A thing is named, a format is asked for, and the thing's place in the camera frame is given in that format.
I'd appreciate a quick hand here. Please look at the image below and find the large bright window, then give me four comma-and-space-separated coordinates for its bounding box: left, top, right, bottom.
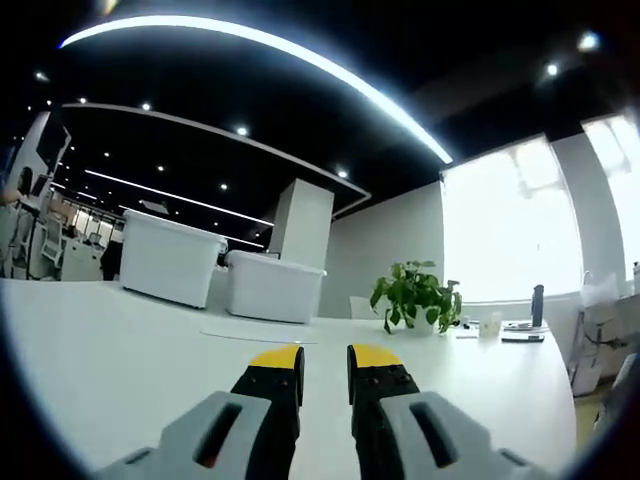
582, 112, 640, 296
442, 134, 584, 304

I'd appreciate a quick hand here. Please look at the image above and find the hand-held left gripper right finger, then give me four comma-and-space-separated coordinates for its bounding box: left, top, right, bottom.
346, 343, 546, 480

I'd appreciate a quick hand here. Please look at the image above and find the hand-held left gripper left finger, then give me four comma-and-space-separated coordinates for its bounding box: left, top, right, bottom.
97, 344, 306, 480

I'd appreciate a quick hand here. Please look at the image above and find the metal storage rack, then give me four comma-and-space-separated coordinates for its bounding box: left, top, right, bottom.
569, 287, 640, 399

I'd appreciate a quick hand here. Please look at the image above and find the low white storage box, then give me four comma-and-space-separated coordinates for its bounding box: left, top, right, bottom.
225, 249, 328, 325

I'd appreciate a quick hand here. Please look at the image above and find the thin white strip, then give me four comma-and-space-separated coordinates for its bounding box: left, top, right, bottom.
199, 327, 319, 346

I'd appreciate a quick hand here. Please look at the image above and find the potted green plant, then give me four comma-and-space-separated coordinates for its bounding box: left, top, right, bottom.
369, 259, 464, 336

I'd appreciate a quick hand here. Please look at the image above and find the tall white storage box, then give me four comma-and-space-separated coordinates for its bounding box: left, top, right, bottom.
121, 208, 229, 310

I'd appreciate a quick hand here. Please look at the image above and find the white desk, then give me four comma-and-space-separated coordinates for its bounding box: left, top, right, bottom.
0, 277, 579, 480

